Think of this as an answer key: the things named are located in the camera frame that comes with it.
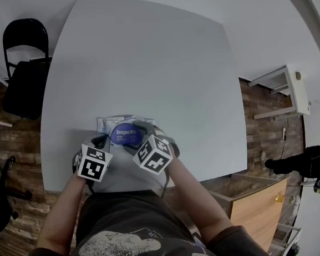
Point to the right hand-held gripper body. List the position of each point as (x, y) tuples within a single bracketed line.
[(153, 154)]

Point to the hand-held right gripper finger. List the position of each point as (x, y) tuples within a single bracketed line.
[(141, 127), (131, 149)]

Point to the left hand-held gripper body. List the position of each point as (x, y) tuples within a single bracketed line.
[(93, 165)]

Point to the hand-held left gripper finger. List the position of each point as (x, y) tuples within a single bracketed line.
[(102, 140)]

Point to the wet wipe pack blue lid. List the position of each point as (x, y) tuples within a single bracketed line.
[(124, 130)]

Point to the person's left forearm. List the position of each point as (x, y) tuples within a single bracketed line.
[(62, 214)]

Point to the person's right forearm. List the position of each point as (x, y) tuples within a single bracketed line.
[(195, 202)]

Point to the dark printed t-shirt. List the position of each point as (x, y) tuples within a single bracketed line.
[(135, 232)]

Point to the black folding chair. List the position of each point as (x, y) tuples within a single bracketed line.
[(23, 81)]

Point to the wooden cabinet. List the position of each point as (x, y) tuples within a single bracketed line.
[(256, 211)]

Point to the white power strip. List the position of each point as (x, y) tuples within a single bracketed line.
[(283, 133)]

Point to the small yellow object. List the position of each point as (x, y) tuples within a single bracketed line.
[(279, 198)]

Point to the white overturned side table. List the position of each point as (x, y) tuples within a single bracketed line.
[(297, 93)]

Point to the white metal rack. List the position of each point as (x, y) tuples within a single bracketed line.
[(289, 238)]

